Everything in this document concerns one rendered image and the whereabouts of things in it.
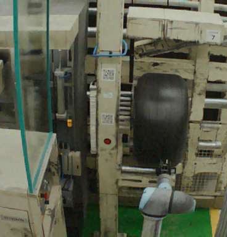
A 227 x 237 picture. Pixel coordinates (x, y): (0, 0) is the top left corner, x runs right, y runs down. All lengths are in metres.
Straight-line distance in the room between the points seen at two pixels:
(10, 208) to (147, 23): 1.39
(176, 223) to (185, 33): 1.70
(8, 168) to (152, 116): 0.87
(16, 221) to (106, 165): 0.94
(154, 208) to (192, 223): 1.80
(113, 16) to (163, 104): 0.57
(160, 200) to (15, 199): 0.70
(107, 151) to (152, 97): 0.51
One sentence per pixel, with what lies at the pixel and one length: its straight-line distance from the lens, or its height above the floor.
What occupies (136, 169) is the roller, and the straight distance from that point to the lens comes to 2.80.
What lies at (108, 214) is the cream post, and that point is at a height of 0.42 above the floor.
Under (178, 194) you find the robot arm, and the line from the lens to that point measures 1.99.
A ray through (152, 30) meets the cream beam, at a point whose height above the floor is 1.70.
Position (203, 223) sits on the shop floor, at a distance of 3.78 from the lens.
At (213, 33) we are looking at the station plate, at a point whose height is 1.72.
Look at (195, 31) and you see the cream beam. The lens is 2.73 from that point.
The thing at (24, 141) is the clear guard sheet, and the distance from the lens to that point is 1.87.
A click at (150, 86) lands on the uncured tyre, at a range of 2.57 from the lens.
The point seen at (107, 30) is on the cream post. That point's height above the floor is 1.78.
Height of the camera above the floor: 2.59
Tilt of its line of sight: 28 degrees down
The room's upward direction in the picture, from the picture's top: 3 degrees clockwise
